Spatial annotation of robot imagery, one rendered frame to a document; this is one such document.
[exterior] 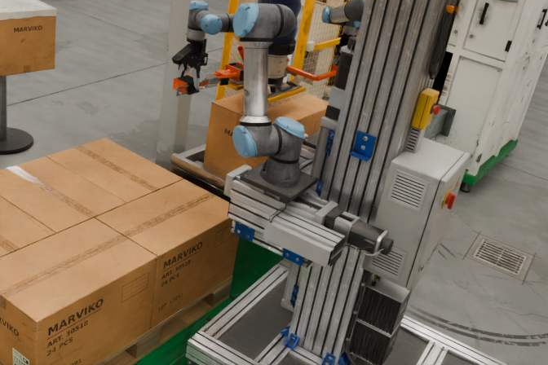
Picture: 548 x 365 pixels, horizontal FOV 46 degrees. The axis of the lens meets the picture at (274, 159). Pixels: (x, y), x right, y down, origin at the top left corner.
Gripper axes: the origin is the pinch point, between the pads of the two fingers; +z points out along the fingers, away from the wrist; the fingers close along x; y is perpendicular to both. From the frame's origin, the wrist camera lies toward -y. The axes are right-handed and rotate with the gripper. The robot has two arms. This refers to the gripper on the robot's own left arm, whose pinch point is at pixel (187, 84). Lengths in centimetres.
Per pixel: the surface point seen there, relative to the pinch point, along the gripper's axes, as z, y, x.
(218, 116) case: 30, 43, 15
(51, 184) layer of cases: 64, -28, 54
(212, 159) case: 55, 43, 16
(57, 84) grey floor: 117, 138, 275
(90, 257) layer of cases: 64, -52, -4
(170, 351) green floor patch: 119, -21, -25
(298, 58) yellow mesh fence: 26, 158, 46
